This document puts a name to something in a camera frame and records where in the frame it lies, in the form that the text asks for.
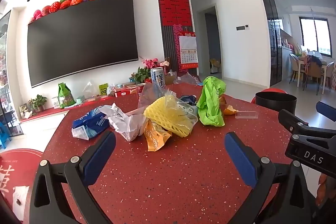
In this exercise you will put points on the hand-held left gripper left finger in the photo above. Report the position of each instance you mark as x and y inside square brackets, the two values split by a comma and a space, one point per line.
[101, 153]

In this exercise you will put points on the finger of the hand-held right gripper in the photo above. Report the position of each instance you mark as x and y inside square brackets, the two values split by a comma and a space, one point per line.
[288, 119]
[326, 109]

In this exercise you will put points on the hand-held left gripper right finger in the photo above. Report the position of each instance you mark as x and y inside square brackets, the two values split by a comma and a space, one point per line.
[240, 158]

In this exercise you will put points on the black trash bin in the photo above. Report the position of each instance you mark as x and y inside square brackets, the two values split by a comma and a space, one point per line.
[273, 106]

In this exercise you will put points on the blue tissue packet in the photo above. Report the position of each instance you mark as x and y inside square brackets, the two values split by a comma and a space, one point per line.
[89, 124]

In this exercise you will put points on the white plastic bag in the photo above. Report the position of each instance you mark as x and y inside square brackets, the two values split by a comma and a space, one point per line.
[123, 124]

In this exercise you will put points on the small clear plastic box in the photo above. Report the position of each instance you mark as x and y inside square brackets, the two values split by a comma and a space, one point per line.
[246, 115]

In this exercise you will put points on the orange brown scrap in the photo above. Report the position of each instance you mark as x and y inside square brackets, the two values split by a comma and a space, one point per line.
[229, 109]

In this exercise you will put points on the orange snack packet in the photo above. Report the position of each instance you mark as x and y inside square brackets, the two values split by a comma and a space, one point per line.
[156, 138]

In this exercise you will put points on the green plastic bag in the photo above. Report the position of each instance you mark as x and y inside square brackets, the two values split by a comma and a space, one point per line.
[210, 106]

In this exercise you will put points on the yellow foam fruit net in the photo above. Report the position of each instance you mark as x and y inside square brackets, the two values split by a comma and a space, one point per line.
[160, 113]

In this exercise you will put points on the clear plastic bag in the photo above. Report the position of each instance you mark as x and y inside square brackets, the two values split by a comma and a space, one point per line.
[151, 94]

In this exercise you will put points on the dark blue packet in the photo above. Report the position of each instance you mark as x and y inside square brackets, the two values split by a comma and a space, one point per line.
[187, 99]

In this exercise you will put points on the person's right hand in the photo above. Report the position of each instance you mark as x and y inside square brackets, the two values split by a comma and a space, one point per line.
[323, 187]

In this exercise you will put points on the red plastic stool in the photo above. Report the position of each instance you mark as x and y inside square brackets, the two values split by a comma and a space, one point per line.
[271, 89]

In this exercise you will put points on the beige dining chair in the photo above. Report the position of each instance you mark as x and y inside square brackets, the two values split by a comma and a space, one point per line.
[294, 64]
[329, 74]

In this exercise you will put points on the brown dining chair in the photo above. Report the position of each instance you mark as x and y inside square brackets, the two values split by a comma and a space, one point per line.
[313, 69]

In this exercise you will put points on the white dining table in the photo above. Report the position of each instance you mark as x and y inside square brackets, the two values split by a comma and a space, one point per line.
[325, 62]

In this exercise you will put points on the green label packet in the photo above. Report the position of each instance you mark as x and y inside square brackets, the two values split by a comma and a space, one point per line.
[103, 89]

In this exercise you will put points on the red low tv bench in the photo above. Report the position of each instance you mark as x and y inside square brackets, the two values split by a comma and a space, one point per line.
[50, 113]

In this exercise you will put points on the red biscuit box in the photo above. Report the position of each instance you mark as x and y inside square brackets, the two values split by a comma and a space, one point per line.
[124, 92]

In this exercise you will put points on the clear bag on bench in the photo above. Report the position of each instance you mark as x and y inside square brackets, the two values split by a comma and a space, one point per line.
[90, 88]

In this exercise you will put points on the green snack bag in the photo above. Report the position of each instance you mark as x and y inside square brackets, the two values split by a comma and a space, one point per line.
[64, 96]

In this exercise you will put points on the dark glass cabinet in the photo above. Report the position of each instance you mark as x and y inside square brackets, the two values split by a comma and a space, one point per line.
[273, 50]

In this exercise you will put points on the dark framed window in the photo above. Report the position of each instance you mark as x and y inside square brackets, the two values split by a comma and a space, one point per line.
[313, 35]

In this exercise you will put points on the small red drink can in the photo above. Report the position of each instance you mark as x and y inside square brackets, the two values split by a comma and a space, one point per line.
[139, 88]

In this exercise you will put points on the small potted plant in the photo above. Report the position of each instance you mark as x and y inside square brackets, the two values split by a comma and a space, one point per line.
[38, 103]

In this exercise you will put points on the red round rug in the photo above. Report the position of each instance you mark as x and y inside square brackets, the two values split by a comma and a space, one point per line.
[15, 174]

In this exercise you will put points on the yellow bag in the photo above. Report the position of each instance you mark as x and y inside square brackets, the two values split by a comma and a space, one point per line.
[215, 65]

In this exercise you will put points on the tall white blue drink can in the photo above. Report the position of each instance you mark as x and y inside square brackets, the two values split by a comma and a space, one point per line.
[157, 79]

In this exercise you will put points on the grey plastic bag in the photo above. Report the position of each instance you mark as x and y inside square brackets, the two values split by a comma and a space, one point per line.
[187, 79]

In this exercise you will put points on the blue plastic stool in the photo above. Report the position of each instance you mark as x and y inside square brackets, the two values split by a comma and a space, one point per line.
[4, 133]

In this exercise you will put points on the brown cardboard box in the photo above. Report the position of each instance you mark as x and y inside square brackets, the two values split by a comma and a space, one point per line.
[170, 79]

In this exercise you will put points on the pink artificial flowers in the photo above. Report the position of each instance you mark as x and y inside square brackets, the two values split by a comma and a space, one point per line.
[151, 62]

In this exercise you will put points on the large black television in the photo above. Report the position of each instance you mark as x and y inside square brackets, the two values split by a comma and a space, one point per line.
[84, 40]

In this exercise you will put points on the red paper-cut hanging strip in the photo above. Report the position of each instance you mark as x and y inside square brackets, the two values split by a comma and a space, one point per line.
[176, 45]

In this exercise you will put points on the row of red paper lanterns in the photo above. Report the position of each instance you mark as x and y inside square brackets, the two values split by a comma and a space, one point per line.
[76, 1]

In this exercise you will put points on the wall control panel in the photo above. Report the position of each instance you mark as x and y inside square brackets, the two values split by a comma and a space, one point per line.
[242, 27]

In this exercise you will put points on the red wall calendar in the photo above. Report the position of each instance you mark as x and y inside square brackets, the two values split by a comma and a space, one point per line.
[187, 56]

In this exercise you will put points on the dark slatted wall panel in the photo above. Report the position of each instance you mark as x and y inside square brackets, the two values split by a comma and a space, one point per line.
[162, 35]

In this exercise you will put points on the red paper-cut wall decoration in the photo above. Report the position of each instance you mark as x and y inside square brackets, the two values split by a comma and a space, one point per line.
[173, 10]

